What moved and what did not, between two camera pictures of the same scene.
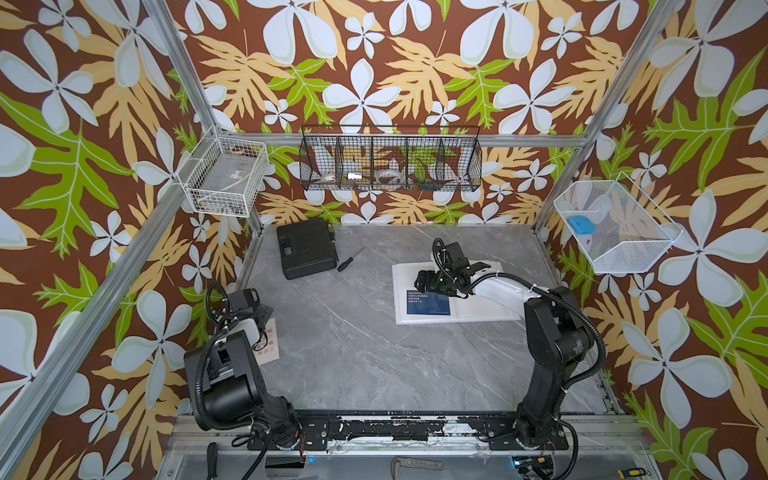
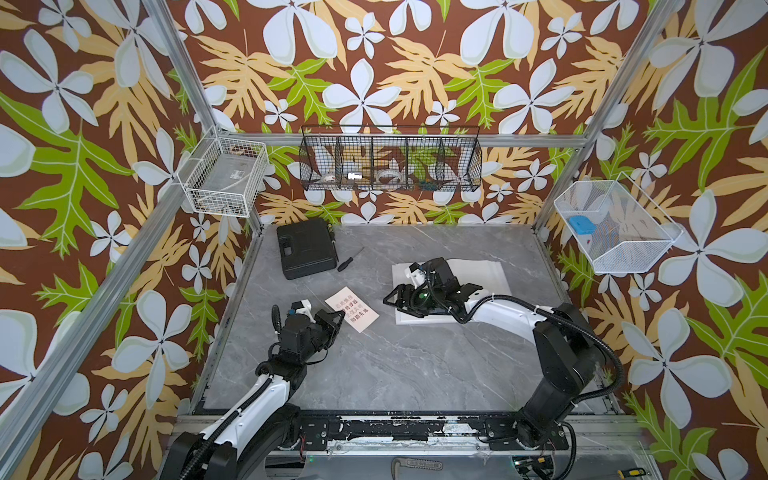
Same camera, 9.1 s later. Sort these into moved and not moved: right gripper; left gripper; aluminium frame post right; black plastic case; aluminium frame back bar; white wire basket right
Moved: left gripper; right gripper
Not moved: white wire basket right; aluminium frame post right; black plastic case; aluminium frame back bar
